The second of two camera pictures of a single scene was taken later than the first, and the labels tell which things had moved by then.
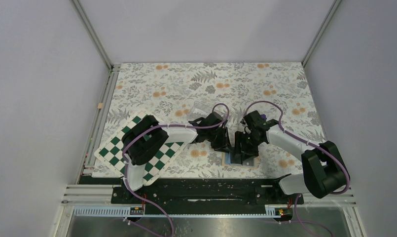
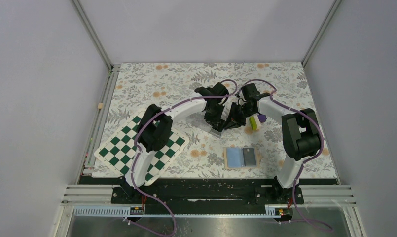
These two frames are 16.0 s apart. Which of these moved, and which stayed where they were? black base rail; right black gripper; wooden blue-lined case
Moved: right black gripper
Stayed: wooden blue-lined case; black base rail
